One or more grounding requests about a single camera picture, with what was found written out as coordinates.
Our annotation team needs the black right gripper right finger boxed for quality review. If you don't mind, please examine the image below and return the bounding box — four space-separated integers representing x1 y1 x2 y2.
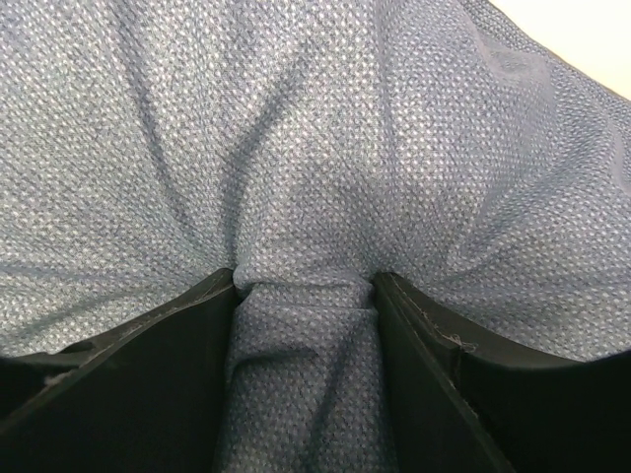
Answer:
374 273 630 472

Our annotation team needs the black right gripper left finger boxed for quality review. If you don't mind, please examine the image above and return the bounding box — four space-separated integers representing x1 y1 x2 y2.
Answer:
1 269 239 472

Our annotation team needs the blue-grey pillowcase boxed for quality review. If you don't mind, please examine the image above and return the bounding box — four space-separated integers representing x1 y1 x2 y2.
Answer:
1 1 630 472

